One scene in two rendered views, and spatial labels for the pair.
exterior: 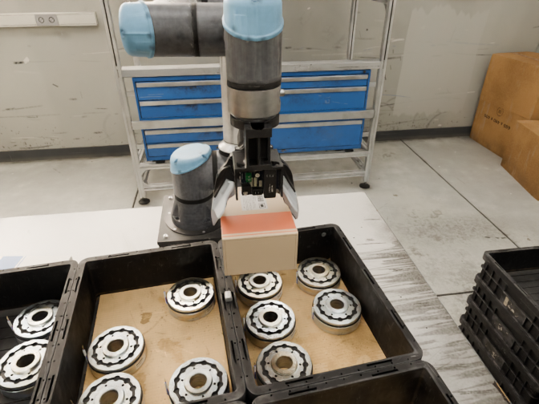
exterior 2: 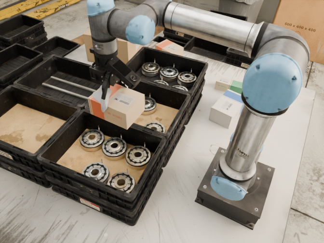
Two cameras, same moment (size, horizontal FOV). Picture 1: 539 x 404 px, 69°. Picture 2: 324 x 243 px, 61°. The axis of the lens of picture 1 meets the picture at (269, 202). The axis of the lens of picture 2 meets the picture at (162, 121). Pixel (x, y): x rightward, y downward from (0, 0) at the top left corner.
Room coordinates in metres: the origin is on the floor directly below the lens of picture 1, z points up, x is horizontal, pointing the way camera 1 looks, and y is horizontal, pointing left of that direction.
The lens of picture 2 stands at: (1.12, -0.49, 1.74)
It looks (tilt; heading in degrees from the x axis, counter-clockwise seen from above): 45 degrees down; 124
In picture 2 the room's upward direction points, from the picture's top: 3 degrees clockwise
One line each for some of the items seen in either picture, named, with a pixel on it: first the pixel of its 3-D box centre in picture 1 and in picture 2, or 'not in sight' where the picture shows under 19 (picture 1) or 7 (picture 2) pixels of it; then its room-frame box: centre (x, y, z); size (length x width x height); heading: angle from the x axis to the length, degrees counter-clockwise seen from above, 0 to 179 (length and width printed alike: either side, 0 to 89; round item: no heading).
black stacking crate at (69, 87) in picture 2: not in sight; (68, 87); (0.11, 0.13, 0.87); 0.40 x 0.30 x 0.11; 13
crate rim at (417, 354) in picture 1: (303, 292); (104, 149); (0.57, -0.07, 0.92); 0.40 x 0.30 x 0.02; 13
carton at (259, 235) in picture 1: (255, 226); (117, 104); (0.57, 0.03, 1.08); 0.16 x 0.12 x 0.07; 8
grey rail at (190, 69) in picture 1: (255, 67); not in sight; (2.55, 0.09, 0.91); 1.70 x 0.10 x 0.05; 98
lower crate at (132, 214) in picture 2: not in sight; (108, 172); (0.57, -0.07, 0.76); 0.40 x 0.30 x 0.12; 13
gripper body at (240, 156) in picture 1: (256, 154); (106, 65); (0.54, 0.02, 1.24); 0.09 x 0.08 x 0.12; 8
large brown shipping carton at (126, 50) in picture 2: not in sight; (118, 37); (-0.15, 0.76, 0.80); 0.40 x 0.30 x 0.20; 111
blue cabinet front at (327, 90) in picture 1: (314, 113); not in sight; (2.57, -0.31, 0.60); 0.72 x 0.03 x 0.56; 98
